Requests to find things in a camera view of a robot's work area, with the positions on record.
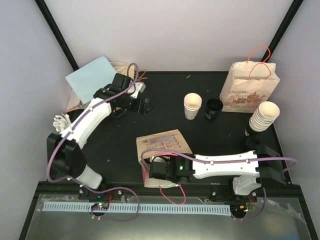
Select cream paper bag pink sides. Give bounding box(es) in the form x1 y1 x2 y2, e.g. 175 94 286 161
135 128 194 206

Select small stack paper cups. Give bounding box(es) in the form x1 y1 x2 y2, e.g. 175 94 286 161
183 93 202 120

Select black lid stack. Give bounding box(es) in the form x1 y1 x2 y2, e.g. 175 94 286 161
205 98 224 122

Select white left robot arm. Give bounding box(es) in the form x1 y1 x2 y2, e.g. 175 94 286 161
46 73 151 200

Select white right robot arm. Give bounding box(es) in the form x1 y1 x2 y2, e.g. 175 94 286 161
148 144 286 202

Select brown kraft paper bag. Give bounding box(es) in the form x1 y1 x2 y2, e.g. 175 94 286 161
110 61 147 82

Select light blue paper bag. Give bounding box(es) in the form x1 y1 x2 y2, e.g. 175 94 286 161
65 56 117 103

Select patterned flat paper bag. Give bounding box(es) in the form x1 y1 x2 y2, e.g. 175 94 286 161
65 90 88 113

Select black lid stacks right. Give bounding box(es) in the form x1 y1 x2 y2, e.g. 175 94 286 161
242 135 260 151

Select Cream Bear printed paper bag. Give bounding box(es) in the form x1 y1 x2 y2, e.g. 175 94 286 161
219 49 280 113

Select tall stack paper cups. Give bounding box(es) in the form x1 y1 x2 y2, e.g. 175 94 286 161
244 101 280 137

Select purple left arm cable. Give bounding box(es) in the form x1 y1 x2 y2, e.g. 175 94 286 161
46 62 141 223

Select light blue slotted cable duct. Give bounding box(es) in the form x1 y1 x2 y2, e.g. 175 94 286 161
42 201 231 216

